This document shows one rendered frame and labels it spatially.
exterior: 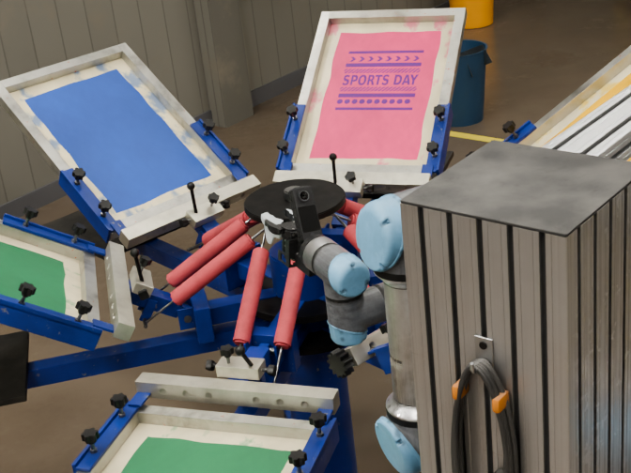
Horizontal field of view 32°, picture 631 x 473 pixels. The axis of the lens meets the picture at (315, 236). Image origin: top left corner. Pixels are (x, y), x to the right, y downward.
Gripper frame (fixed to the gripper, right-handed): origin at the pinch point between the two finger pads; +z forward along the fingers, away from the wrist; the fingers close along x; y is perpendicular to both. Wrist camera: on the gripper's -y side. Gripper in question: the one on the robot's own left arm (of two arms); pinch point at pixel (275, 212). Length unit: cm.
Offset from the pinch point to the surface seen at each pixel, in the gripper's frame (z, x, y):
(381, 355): 11, 35, 47
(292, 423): 21, 15, 67
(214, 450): 27, -5, 73
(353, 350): 17, 30, 48
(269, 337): 55, 24, 60
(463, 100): 401, 329, 103
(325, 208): 68, 48, 29
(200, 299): 89, 17, 61
